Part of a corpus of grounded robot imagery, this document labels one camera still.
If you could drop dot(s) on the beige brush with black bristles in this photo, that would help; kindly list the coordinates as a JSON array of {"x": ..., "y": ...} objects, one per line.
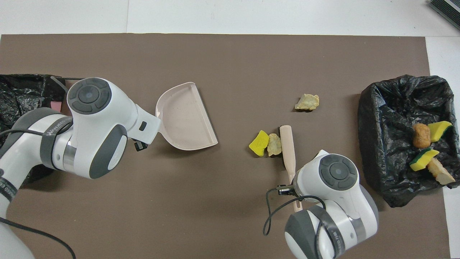
[{"x": 287, "y": 147}]

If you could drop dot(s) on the tan foam chunk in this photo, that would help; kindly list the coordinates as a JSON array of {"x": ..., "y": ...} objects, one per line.
[
  {"x": 307, "y": 102},
  {"x": 441, "y": 174},
  {"x": 274, "y": 145}
]

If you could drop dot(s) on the beige plastic dustpan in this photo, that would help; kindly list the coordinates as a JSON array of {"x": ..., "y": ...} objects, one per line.
[{"x": 183, "y": 118}]

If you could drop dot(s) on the notched yellow green sponge piece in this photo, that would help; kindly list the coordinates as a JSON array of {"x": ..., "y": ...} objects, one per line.
[{"x": 422, "y": 161}]

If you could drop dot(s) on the brown cork piece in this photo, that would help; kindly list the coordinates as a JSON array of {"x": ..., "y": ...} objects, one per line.
[{"x": 421, "y": 136}]

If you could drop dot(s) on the wedge yellow sponge piece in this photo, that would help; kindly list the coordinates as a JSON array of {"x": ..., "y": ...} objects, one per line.
[{"x": 439, "y": 131}]

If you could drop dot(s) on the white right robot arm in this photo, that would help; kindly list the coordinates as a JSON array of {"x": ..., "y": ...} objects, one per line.
[{"x": 337, "y": 172}]

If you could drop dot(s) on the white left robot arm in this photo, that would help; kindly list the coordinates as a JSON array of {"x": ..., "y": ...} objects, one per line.
[{"x": 97, "y": 118}]

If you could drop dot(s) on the bin lined with black bag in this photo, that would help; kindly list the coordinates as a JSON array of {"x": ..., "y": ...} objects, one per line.
[{"x": 388, "y": 144}]

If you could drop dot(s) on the pink bin with black bag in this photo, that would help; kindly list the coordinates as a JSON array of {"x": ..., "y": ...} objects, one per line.
[{"x": 21, "y": 93}]

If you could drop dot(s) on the brown table mat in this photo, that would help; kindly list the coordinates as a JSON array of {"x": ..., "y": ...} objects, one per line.
[{"x": 251, "y": 72}]

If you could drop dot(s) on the dark grey ribbed device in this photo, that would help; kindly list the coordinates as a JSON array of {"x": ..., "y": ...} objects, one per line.
[{"x": 447, "y": 10}]

